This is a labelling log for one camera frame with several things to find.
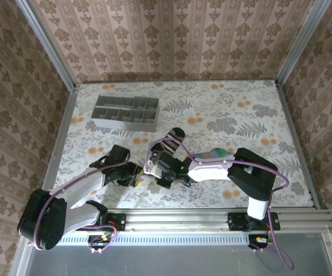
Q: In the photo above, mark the black white striped sock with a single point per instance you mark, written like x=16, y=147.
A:
x=171, y=142

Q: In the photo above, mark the blue sock with orange stripes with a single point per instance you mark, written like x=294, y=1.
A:
x=212, y=154

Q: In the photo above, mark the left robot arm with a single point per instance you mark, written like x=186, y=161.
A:
x=82, y=184

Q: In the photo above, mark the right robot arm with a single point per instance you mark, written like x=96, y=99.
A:
x=209, y=172

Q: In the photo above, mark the grey divided organizer tray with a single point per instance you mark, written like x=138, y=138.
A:
x=125, y=126

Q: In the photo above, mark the floral table mat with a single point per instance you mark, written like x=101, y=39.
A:
x=226, y=120

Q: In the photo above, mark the grey metal panel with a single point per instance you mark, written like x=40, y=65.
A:
x=169, y=261

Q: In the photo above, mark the aluminium mounting rail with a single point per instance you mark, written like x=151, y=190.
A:
x=177, y=220

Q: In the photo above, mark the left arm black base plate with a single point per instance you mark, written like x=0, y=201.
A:
x=117, y=221

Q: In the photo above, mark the aluminium table side rail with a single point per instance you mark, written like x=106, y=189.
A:
x=61, y=135
x=298, y=143

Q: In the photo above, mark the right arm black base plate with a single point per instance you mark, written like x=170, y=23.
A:
x=235, y=222

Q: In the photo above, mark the aluminium frame post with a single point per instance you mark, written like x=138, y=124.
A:
x=301, y=43
x=48, y=46

